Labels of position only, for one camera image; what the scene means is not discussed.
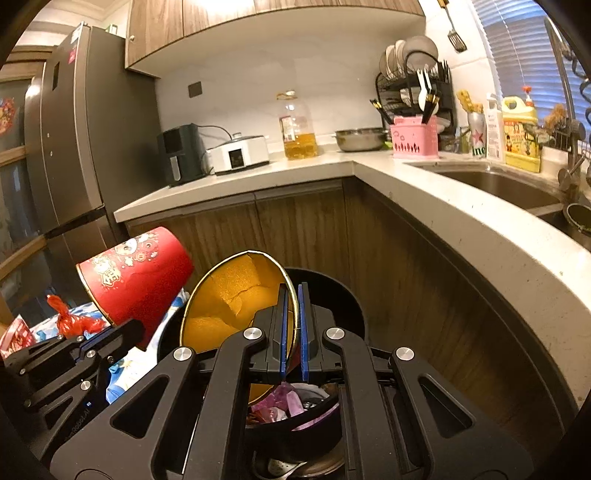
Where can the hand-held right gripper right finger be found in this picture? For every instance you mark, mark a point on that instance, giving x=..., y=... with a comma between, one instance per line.
x=303, y=323

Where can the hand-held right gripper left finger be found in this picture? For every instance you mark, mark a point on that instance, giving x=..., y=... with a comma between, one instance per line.
x=283, y=323

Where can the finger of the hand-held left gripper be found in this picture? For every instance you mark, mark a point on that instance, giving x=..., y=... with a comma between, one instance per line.
x=69, y=348
x=69, y=392

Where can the black trash bin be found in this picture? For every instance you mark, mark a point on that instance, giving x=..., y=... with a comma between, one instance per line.
x=341, y=300

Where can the pink plastic bag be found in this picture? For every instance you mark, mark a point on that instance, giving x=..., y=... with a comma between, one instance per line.
x=277, y=400

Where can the knotted red plastic bag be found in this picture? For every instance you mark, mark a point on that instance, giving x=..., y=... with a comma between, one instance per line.
x=69, y=323

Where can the red and white snack packet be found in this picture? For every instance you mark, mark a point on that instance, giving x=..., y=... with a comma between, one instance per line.
x=18, y=337

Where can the wooden base cabinets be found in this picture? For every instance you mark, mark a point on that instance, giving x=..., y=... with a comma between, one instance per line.
x=415, y=277

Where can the white rice cooker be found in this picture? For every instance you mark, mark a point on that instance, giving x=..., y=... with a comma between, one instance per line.
x=238, y=157

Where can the wooden glass panel door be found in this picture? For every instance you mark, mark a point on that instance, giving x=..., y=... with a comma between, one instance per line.
x=14, y=184

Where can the cooking oil bottle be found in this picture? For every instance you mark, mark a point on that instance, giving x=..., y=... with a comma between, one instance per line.
x=300, y=143

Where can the steel refrigerator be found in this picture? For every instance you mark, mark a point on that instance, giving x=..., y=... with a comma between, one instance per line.
x=83, y=161

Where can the steel pot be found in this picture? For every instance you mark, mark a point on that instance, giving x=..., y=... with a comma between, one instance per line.
x=360, y=141

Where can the black air fryer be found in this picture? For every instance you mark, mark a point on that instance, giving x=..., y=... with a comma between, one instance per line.
x=178, y=157

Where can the pink utensil holder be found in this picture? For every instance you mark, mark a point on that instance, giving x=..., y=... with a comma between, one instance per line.
x=413, y=138

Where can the black chopsticks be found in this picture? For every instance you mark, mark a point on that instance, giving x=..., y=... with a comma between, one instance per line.
x=383, y=110

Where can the steel sink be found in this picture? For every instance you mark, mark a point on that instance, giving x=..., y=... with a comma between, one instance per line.
x=498, y=184

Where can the red paper door decoration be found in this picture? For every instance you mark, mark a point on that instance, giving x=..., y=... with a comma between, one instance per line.
x=7, y=115

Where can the black dish rack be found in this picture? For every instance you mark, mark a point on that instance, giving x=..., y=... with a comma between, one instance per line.
x=392, y=92

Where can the green drink can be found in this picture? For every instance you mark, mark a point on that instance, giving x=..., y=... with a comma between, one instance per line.
x=477, y=138

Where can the white plastic spoon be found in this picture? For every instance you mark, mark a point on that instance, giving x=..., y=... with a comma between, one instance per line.
x=422, y=97

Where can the yellow detergent jug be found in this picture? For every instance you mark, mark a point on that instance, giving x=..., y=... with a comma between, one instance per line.
x=521, y=138

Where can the row of white plates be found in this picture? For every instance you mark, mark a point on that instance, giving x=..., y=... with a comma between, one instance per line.
x=411, y=53

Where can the wooden upper cabinet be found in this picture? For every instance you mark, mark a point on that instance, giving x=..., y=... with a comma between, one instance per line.
x=207, y=23

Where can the black slotted spatula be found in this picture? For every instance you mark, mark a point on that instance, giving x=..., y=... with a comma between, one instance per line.
x=457, y=39

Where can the steel faucet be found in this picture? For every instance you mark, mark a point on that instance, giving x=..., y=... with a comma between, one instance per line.
x=565, y=92

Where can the window blinds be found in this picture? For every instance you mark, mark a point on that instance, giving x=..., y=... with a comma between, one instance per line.
x=517, y=46

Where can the dark wall socket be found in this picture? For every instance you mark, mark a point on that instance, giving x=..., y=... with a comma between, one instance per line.
x=195, y=89

